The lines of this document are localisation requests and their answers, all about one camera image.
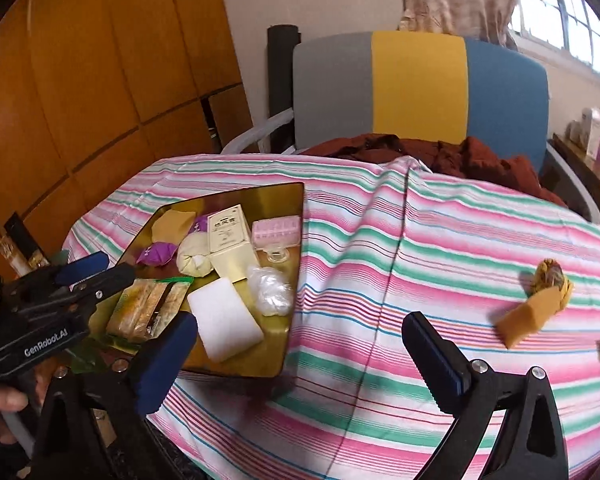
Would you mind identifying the orange snack bar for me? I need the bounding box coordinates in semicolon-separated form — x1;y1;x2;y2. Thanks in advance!
495;284;572;349

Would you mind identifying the clear plastic wrap ball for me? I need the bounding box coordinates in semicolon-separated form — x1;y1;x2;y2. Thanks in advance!
247;266;294;316

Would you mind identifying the colourful candy bag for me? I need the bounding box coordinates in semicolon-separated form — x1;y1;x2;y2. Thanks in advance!
531;259;572;296

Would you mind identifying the cracker pack green wrapper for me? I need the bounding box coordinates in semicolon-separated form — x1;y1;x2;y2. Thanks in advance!
106;276;194;344

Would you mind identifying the white foam block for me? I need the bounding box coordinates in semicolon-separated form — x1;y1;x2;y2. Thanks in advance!
187;278;264;363

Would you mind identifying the purple snack packet lower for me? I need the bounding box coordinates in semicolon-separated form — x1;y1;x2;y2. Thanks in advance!
135;242;178;268

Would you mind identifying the purple snack packet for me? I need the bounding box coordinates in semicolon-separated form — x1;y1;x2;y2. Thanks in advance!
188;214;209;234
135;242;178;268

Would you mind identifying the cream rolled sock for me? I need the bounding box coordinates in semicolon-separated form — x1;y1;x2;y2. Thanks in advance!
176;232;213;278

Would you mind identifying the striped pink green cloth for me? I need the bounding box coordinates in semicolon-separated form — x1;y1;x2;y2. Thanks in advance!
65;155;600;479

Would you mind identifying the gold metal tin tray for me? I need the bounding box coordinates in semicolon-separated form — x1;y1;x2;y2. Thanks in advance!
88;183;304;379

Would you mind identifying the yellow sponge cloth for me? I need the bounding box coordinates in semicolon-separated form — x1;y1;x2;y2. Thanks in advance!
151;209;197;246

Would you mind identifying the cream carton box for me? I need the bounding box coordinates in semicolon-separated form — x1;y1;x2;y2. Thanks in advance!
208;205;260;283

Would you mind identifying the purple snack packet upper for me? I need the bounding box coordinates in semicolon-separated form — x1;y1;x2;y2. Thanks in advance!
188;214;209;234

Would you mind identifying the pink patterned roll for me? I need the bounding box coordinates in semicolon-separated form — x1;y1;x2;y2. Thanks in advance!
251;216;302;250

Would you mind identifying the dark red blanket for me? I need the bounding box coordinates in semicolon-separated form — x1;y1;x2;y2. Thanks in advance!
304;133;566;207

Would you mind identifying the wooden desk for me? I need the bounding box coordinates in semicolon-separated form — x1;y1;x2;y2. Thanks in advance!
550;133;600;207

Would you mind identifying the wooden wardrobe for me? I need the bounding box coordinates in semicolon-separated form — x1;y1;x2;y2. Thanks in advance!
0;0;251;255

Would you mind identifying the grey yellow blue chair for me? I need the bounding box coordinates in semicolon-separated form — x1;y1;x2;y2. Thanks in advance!
292;30;550;169

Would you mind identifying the white box on desk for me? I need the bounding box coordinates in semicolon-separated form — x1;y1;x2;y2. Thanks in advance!
580;107;600;159

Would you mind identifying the black rolled mat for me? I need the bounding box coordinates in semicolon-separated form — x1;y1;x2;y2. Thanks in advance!
266;24;302;154

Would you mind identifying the barred window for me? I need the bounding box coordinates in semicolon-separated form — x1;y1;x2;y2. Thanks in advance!
509;0;600;75

